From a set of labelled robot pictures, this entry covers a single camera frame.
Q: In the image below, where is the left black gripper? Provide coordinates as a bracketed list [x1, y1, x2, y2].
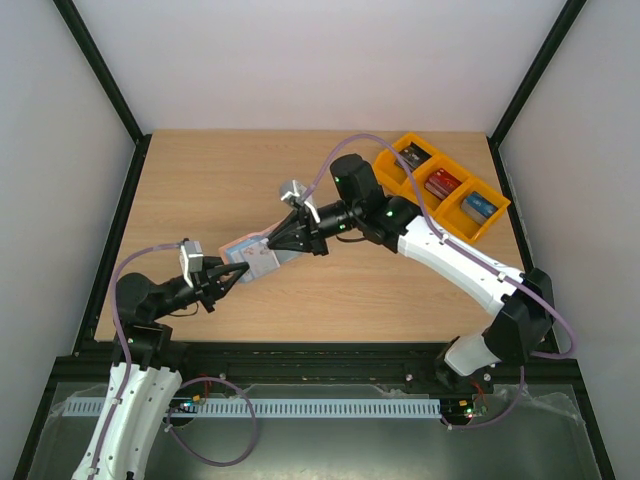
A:
[152, 256, 249, 320]

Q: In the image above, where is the pink leather card holder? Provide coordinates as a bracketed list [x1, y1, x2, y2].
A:
[219, 224, 301, 284]

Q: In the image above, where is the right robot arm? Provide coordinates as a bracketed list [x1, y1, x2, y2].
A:
[267, 154, 553, 392]

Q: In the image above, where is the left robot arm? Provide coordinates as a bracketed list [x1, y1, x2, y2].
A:
[72, 254, 249, 479]

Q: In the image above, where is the yellow bin with black cards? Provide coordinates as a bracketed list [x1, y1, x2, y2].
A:
[373, 132, 441, 194]

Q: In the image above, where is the black card stack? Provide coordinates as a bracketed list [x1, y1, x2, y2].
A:
[399, 142, 432, 172]

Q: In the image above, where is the yellow bin with red cards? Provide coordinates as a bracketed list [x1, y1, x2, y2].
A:
[412, 154, 473, 217]

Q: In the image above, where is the red card stack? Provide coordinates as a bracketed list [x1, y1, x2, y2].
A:
[424, 168, 462, 200]

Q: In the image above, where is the blue card stack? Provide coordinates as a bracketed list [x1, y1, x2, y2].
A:
[460, 191, 498, 225]

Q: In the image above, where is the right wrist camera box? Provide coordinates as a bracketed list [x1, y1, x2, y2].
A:
[279, 179, 320, 223]

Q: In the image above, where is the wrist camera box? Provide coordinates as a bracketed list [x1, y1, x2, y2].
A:
[279, 179, 320, 223]
[179, 239, 204, 289]

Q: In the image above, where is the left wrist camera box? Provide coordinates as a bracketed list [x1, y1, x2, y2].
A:
[179, 239, 204, 289]

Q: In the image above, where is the white slotted cable duct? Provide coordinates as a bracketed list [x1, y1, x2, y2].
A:
[53, 396, 443, 420]

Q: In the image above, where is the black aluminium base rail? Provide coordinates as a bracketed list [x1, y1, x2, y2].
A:
[45, 342, 586, 396]

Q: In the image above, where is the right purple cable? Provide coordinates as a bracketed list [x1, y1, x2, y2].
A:
[301, 133, 578, 432]

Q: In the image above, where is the left black frame post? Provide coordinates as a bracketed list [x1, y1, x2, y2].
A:
[52, 0, 151, 146]

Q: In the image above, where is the black frame post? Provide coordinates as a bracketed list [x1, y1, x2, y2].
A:
[489, 0, 589, 146]
[52, 0, 151, 146]

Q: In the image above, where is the right black frame post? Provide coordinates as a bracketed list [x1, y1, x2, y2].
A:
[489, 0, 589, 146]

